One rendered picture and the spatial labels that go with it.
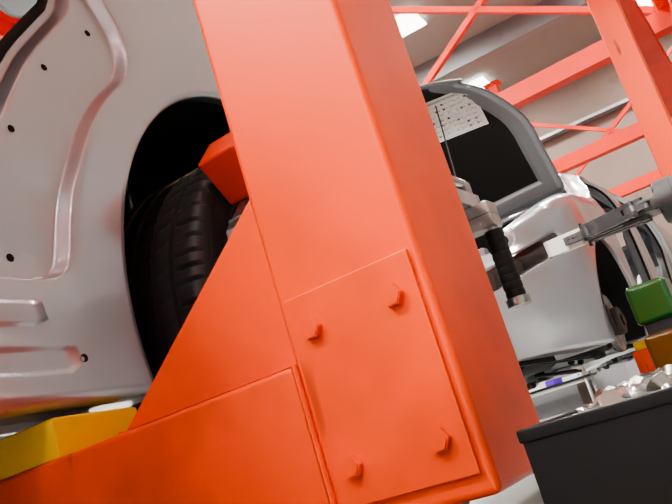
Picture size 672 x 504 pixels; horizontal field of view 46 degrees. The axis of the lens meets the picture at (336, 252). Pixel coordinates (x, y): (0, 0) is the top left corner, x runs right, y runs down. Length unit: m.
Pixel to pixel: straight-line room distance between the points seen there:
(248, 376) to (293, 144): 0.24
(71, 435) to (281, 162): 0.45
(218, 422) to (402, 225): 0.28
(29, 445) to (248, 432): 0.34
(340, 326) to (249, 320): 0.12
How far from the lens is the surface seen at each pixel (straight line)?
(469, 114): 4.70
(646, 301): 0.83
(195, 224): 1.24
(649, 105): 5.04
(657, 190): 1.39
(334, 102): 0.77
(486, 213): 1.47
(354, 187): 0.74
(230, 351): 0.83
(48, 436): 1.03
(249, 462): 0.81
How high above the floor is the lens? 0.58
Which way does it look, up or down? 14 degrees up
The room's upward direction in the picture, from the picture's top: 17 degrees counter-clockwise
